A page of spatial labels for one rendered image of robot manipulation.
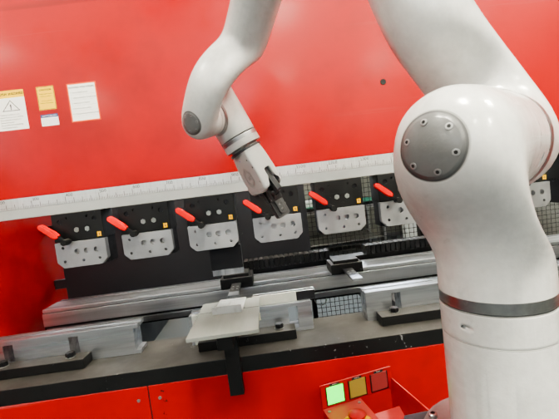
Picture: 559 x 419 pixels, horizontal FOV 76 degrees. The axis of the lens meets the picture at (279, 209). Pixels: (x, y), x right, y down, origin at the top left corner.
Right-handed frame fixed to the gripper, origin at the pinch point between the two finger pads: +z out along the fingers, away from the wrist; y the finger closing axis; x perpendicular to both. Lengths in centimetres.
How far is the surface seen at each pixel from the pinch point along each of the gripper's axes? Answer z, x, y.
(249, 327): 23.0, -17.7, -13.1
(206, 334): 18.8, -27.1, -16.4
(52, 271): -16, -61, -117
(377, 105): -8, 50, -10
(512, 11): -13, 96, 10
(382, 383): 54, 2, -3
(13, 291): -16, -72, -94
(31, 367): 7, -71, -56
